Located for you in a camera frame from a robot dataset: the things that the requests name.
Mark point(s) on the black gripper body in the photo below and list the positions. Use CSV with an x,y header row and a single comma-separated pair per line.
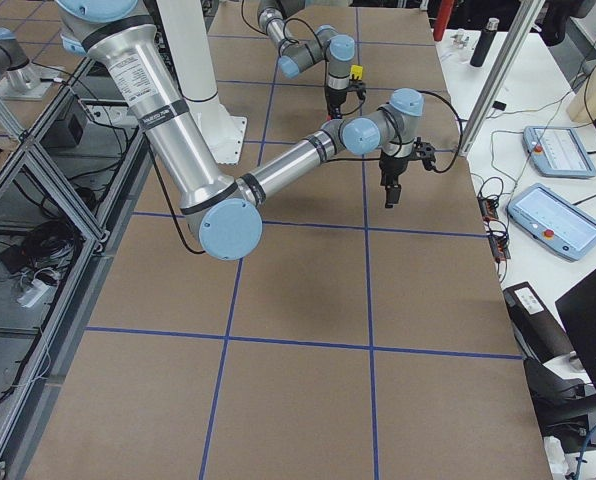
x,y
392,167
334,96

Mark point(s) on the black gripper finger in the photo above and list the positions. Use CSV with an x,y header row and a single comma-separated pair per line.
x,y
392,195
334,112

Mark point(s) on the second robot base grey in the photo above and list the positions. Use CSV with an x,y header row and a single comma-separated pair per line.
x,y
20,79

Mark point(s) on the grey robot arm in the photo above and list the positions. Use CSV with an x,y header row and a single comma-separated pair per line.
x,y
162,67
334,49

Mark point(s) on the yellow wooden cube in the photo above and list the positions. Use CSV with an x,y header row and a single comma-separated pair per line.
x,y
356,72

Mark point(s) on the small black square pad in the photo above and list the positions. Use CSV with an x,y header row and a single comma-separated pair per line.
x,y
499,105

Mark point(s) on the red cylinder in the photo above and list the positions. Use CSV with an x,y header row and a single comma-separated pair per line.
x,y
443,16

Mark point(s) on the black cylindrical bottle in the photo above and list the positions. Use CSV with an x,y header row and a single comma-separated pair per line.
x,y
484,42

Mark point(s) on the far teach pendant tablet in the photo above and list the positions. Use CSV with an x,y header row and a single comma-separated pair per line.
x,y
558,152

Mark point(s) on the teach pendant tablet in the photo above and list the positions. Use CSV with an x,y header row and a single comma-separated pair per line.
x,y
558,152
554,222

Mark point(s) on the near teach pendant tablet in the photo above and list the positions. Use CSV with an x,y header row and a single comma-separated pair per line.
x,y
554,222

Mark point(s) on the black box with label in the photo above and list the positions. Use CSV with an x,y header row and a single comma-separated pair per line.
x,y
535,327

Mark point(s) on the black power adapter floor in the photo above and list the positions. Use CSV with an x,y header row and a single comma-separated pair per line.
x,y
15,259

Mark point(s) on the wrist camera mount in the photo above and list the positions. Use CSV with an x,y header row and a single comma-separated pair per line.
x,y
357,86
424,152

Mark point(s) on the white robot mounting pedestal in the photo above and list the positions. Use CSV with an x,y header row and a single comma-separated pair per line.
x,y
186,35

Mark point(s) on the aluminium frame post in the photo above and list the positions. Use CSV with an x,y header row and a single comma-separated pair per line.
x,y
513,42

